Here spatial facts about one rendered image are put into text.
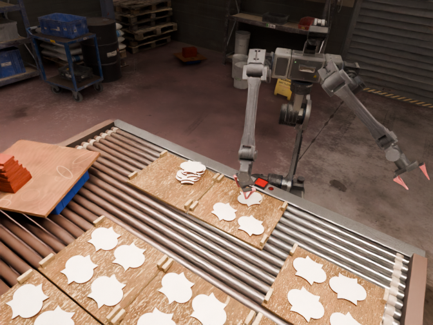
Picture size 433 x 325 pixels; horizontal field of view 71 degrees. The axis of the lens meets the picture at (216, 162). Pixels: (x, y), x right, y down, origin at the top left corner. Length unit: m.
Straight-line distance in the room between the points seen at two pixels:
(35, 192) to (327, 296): 1.38
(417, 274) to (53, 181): 1.73
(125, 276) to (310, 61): 1.51
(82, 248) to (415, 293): 1.41
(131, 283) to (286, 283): 0.63
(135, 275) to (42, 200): 0.57
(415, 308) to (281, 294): 0.52
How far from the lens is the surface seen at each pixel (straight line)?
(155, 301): 1.30
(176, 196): 1.66
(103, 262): 1.44
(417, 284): 1.61
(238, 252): 1.46
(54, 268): 1.48
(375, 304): 1.47
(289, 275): 1.41
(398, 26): 5.85
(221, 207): 1.59
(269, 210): 1.64
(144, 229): 1.54
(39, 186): 1.72
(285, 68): 1.98
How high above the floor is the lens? 2.07
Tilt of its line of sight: 37 degrees down
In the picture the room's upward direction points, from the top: 4 degrees clockwise
